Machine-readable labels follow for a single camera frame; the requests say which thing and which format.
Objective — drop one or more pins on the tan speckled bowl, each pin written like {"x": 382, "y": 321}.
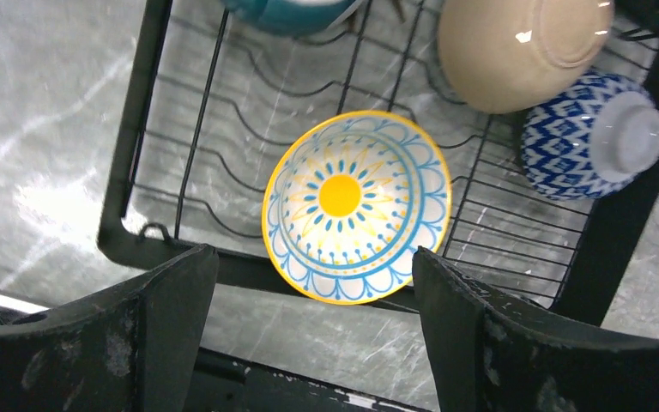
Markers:
{"x": 507, "y": 56}

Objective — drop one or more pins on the black wire dish rack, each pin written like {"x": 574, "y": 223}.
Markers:
{"x": 213, "y": 105}

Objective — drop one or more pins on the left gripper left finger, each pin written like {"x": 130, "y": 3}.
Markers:
{"x": 129, "y": 347}

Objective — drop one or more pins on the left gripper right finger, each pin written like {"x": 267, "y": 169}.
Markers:
{"x": 494, "y": 351}

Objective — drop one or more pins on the teal white bowl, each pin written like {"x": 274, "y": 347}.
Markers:
{"x": 292, "y": 17}

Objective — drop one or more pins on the blue white patterned bowl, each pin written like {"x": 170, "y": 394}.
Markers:
{"x": 591, "y": 140}

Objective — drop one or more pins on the yellow patterned bowl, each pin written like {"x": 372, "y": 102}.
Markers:
{"x": 350, "y": 203}

